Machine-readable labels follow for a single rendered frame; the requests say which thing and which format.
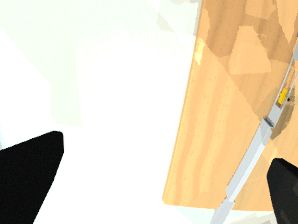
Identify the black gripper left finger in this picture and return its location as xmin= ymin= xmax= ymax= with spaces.
xmin=0 ymin=131 xmax=65 ymax=224

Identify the light wooden board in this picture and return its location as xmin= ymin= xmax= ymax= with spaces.
xmin=162 ymin=0 xmax=298 ymax=212

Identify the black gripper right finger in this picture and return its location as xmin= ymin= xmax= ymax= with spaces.
xmin=266 ymin=157 xmax=298 ymax=224

